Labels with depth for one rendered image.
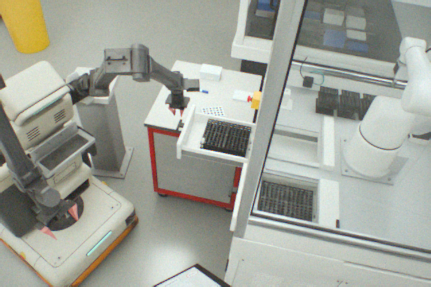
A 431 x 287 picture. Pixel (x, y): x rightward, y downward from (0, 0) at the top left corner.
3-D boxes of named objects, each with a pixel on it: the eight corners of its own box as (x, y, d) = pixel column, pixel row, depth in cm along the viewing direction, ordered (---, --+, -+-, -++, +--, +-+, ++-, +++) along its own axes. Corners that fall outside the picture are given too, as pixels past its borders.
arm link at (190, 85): (172, 70, 146) (172, 91, 146) (199, 69, 147) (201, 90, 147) (172, 76, 158) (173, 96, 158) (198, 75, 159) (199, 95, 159)
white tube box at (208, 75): (199, 78, 227) (199, 71, 223) (202, 70, 233) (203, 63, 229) (219, 81, 226) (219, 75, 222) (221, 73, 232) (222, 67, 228)
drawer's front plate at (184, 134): (176, 159, 173) (176, 143, 165) (192, 118, 193) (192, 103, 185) (180, 160, 173) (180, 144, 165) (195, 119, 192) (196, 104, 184)
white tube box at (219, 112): (203, 122, 199) (203, 118, 197) (200, 112, 205) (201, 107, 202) (224, 120, 202) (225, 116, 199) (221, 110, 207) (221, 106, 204)
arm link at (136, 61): (103, 40, 104) (104, 74, 103) (148, 44, 109) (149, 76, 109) (87, 72, 144) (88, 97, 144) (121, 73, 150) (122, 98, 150)
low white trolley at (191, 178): (152, 199, 252) (143, 122, 196) (177, 137, 294) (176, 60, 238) (233, 217, 246) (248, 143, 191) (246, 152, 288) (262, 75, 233)
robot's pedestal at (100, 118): (84, 174, 262) (58, 96, 207) (96, 144, 283) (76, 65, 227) (124, 178, 262) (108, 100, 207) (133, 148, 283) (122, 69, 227)
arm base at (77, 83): (85, 72, 152) (62, 85, 145) (93, 68, 146) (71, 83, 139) (96, 89, 155) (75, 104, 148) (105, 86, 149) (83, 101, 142)
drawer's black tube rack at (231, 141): (199, 151, 175) (200, 143, 170) (207, 127, 187) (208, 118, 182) (244, 161, 172) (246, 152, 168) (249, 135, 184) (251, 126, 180)
